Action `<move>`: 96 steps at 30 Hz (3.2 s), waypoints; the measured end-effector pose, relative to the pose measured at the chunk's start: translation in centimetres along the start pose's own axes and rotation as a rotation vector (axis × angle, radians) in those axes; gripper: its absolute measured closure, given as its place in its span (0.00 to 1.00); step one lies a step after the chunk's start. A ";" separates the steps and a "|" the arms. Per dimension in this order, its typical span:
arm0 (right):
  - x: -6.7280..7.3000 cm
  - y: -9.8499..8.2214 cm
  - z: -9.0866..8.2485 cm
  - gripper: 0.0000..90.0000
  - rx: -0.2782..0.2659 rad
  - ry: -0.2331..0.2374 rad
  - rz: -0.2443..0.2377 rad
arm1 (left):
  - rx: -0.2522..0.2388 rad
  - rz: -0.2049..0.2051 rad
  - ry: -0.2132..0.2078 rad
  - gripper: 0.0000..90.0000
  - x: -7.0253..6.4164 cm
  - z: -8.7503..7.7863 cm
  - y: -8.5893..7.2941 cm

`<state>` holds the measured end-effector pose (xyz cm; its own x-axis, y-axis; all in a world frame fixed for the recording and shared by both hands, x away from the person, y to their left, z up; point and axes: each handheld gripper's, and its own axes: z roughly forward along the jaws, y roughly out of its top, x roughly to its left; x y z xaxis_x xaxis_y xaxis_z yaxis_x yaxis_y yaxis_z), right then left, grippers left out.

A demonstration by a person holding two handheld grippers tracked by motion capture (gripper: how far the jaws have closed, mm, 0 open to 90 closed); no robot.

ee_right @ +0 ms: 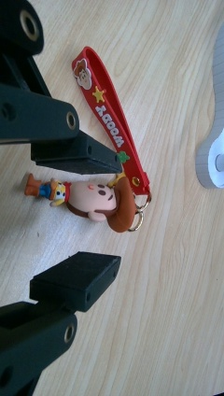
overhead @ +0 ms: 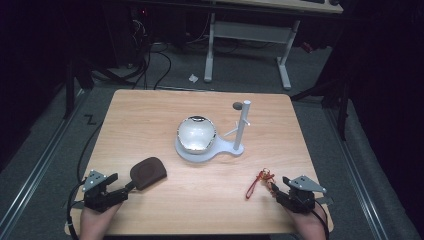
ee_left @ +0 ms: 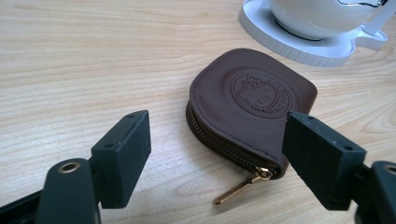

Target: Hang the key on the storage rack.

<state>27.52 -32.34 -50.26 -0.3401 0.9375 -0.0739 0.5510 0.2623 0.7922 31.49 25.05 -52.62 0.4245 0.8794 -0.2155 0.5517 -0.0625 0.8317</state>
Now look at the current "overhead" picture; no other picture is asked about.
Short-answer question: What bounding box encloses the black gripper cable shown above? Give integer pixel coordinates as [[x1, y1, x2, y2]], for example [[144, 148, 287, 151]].
[[66, 179, 88, 240], [312, 199, 330, 240]]

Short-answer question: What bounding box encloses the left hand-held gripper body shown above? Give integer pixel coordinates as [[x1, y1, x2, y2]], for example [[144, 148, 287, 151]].
[[82, 170, 130, 213]]

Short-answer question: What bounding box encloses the person's right hand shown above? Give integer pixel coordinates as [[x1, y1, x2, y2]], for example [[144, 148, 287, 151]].
[[288, 207, 330, 240]]

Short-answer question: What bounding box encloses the thin black cable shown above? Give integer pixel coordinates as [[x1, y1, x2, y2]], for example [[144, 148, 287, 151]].
[[76, 121, 104, 184]]

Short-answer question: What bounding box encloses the person's left hand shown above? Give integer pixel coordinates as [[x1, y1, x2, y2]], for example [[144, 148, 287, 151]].
[[79, 203, 123, 240]]

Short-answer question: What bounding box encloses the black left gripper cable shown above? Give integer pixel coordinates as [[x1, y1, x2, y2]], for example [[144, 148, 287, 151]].
[[66, 179, 88, 240]]

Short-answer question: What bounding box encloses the bundle of black floor cables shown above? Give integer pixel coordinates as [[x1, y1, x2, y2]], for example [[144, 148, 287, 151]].
[[128, 18, 173, 91]]

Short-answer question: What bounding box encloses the white-framed wooden desk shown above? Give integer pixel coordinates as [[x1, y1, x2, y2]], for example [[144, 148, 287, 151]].
[[203, 0, 344, 91]]

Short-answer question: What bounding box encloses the red cord charm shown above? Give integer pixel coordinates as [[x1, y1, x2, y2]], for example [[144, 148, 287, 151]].
[[245, 167, 277, 200]]

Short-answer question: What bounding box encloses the brown leather pouch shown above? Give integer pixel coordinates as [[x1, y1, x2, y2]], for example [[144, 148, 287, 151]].
[[129, 156, 168, 192]]

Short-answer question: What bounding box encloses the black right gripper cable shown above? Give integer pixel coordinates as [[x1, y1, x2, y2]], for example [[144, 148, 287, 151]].
[[312, 199, 330, 240]]

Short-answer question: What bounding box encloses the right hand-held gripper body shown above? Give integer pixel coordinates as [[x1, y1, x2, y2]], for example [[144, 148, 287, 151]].
[[275, 175, 328, 214]]

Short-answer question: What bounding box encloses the metal floor rail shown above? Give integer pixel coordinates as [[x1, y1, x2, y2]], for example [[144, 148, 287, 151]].
[[0, 89, 86, 236], [323, 106, 390, 240]]

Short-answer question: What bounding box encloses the clear glass ball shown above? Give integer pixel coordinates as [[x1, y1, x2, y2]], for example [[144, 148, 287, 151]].
[[176, 115, 217, 155]]

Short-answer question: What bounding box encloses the black computer tower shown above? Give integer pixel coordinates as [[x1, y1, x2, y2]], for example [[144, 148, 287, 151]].
[[101, 4, 153, 69]]

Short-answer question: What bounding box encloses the black metal stand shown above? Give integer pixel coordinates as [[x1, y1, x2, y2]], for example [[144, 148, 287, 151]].
[[62, 53, 134, 120], [290, 49, 353, 142]]

